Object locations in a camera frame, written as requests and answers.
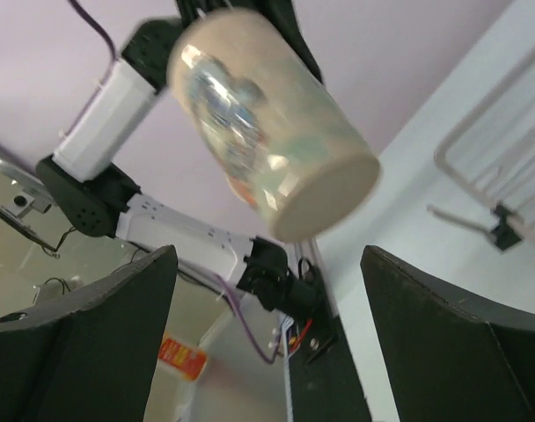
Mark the beige decorated mug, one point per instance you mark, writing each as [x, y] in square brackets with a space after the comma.
[285, 146]

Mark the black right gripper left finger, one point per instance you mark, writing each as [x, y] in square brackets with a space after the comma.
[89, 355]

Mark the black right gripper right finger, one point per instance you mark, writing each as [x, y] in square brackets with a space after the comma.
[450, 354]

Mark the silver wire dish rack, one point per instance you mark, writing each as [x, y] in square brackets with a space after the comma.
[490, 156]

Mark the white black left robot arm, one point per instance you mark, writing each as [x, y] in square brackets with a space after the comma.
[99, 199]

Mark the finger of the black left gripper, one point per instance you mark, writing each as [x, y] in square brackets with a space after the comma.
[281, 14]

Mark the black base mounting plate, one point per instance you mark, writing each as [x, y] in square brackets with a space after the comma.
[344, 399]

